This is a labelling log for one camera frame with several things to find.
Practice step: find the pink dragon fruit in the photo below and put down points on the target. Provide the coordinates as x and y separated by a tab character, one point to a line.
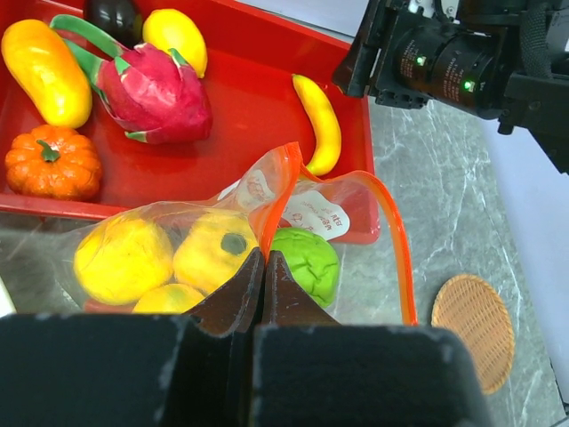
156	98

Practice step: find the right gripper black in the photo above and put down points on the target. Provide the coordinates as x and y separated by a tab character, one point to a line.
502	60

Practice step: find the green yellow guava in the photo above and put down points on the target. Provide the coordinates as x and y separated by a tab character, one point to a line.
313	262

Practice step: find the dark purple mangosteen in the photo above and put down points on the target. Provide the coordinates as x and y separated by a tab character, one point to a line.
119	18

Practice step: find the yellow fruit front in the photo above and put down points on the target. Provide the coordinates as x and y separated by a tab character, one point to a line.
122	259

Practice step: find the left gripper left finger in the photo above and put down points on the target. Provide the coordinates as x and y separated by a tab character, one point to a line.
231	312

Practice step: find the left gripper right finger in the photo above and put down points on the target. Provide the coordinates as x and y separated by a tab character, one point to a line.
285	303

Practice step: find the round woven bamboo coaster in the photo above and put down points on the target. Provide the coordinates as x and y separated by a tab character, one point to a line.
470	307

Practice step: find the clear zip bag orange zipper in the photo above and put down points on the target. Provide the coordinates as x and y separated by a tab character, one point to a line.
277	191

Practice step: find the small orange pumpkin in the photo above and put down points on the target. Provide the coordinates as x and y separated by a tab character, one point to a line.
55	162

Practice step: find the yellow lemon back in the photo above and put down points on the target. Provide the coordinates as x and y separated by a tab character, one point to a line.
168	29

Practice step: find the yellow orange mango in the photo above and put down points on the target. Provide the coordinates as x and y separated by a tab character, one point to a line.
47	71

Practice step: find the yellow orange fruit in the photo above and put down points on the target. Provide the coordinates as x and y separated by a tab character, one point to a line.
216	246

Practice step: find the red plastic tray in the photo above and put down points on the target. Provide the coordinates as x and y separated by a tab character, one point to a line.
251	61

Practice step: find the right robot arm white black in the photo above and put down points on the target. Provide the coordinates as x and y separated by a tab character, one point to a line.
558	147

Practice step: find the yellow banana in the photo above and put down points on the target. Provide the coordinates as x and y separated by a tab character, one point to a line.
324	122

